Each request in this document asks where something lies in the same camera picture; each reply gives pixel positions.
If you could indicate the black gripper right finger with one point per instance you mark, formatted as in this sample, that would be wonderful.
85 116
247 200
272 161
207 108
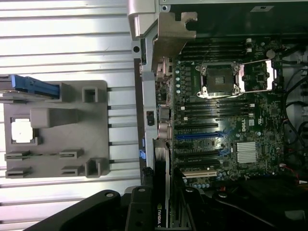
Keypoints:
190 211

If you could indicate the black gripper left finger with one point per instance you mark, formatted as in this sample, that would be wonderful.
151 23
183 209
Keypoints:
139 211

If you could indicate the white PCI slot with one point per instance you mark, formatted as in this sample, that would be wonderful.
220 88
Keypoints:
199 173

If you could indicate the black expansion slot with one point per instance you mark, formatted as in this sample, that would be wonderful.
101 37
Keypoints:
195 125
197 153
199 163

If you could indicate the blue expansion slot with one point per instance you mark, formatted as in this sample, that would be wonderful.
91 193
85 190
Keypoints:
197 136

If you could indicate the silver chipset heat sink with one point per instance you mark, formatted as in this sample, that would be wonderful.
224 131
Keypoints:
247 151

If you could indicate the green motherboard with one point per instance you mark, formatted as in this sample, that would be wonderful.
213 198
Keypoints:
240 134

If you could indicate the grey plastic parts rack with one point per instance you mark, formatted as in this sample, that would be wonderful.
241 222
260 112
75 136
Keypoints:
72 134

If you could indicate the open dark grey PC case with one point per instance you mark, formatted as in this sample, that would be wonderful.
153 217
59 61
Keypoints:
148 96

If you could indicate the green RAM stick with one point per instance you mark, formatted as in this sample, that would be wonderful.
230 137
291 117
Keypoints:
36 157

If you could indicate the CPU socket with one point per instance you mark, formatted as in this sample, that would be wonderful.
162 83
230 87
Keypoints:
216 81

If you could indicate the silver CPU chip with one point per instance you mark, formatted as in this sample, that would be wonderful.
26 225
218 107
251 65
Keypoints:
22 131

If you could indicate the hard disk in blue caddy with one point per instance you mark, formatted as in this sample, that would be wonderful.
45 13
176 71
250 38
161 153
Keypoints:
36 86

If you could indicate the open metal socket cover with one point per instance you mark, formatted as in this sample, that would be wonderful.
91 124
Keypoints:
269 69

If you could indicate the silver coin cell battery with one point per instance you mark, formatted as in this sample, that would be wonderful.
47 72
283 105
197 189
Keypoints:
271 53

